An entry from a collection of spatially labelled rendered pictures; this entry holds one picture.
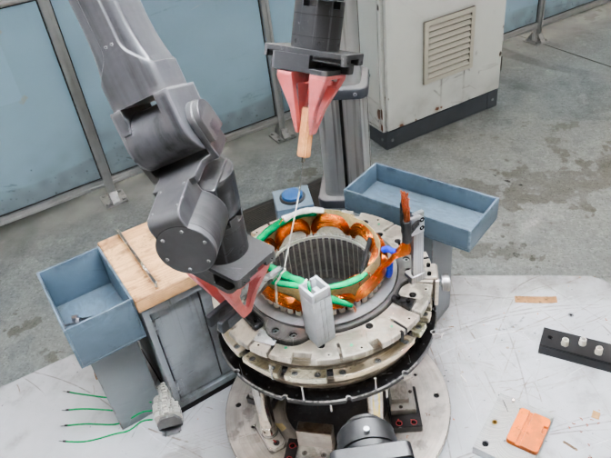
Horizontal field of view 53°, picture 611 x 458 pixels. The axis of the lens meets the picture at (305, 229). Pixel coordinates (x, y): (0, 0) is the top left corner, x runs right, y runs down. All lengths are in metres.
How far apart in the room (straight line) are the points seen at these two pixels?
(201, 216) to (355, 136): 0.74
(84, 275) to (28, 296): 1.77
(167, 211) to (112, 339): 0.48
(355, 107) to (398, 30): 1.87
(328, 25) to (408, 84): 2.53
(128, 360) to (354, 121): 0.62
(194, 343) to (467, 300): 0.56
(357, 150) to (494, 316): 0.43
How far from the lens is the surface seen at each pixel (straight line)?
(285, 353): 0.79
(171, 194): 0.58
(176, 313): 1.02
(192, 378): 1.13
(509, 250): 2.66
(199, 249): 0.56
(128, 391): 1.13
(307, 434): 0.99
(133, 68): 0.59
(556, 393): 1.17
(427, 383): 1.12
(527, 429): 1.08
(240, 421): 1.11
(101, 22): 0.60
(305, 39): 0.71
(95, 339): 1.00
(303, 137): 0.74
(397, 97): 3.21
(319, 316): 0.75
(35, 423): 1.27
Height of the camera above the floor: 1.68
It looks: 37 degrees down
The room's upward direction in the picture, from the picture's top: 8 degrees counter-clockwise
